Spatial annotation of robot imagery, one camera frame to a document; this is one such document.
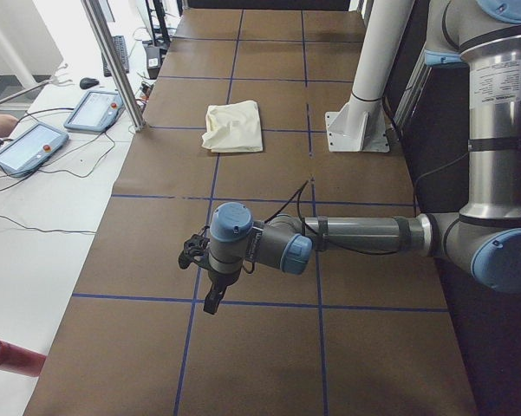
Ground red cylinder bottle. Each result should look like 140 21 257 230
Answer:
0 340 47 377

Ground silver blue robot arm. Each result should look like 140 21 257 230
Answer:
179 1 521 314

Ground black keyboard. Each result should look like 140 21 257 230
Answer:
101 36 130 77

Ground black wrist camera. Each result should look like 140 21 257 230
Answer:
178 234 210 270

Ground aluminium frame post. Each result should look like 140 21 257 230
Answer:
81 0 146 132

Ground black camera cable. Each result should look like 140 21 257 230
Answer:
240 179 330 275

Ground teach pendant tablet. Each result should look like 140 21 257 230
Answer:
63 90 124 133
0 122 68 178

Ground cream long sleeve shirt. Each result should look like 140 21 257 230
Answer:
202 100 264 153

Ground near teach pendant tablet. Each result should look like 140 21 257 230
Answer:
0 122 68 178

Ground white mounting pillar with base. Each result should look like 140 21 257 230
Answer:
325 0 414 153

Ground far teach pendant tablet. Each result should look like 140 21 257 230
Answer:
63 90 124 133

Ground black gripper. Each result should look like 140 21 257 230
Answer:
203 266 239 315

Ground black computer mouse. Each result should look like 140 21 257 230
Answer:
79 77 100 90

